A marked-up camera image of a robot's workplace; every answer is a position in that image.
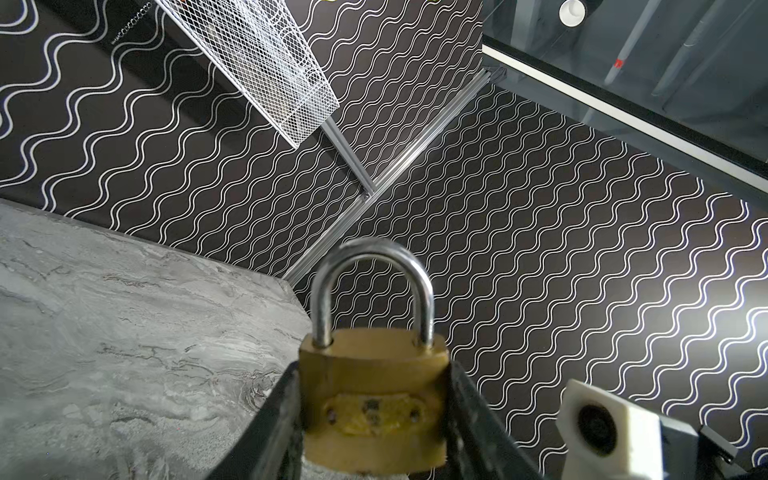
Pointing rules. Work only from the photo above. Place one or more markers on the white mesh wall basket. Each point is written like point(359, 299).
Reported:
point(260, 49)

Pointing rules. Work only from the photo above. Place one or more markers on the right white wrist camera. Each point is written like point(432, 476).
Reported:
point(608, 437)

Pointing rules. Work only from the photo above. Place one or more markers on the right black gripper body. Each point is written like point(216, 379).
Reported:
point(716, 459)

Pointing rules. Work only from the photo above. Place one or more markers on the small brass padlock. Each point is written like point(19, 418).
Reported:
point(374, 400)

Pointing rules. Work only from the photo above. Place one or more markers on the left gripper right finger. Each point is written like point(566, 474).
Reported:
point(478, 446)

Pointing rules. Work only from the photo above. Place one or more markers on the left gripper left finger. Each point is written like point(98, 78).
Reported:
point(271, 447)

